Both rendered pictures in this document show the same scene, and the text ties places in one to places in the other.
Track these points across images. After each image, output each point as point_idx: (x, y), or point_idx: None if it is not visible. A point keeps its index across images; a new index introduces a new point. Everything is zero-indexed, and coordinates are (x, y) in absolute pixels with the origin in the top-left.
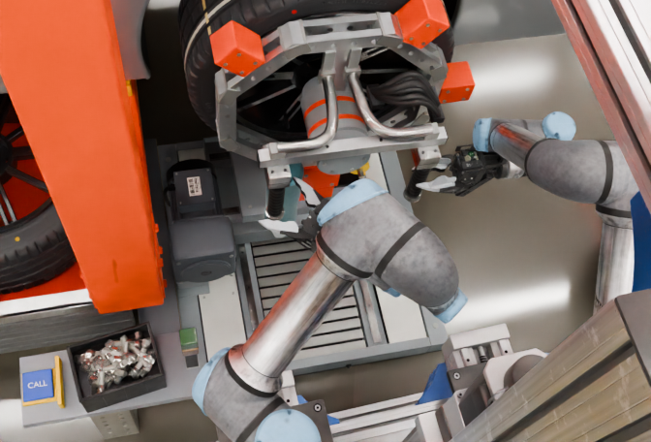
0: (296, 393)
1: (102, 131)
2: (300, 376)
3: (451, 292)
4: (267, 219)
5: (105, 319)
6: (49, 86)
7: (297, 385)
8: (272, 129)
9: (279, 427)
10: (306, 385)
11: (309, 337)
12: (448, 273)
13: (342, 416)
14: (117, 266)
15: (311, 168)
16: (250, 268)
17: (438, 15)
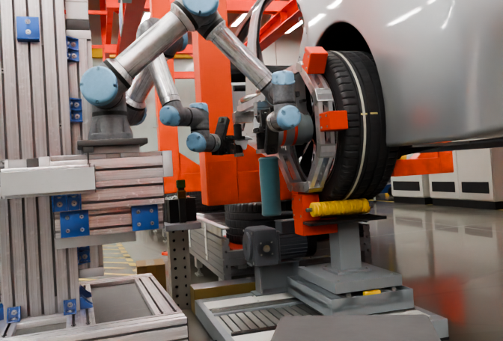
0: (196, 337)
1: (196, 42)
2: (208, 336)
3: (139, 35)
4: None
5: (219, 250)
6: None
7: (202, 336)
8: (305, 175)
9: None
10: (202, 339)
11: (138, 78)
12: (143, 25)
13: (162, 291)
14: None
15: (296, 194)
16: (278, 304)
17: (312, 49)
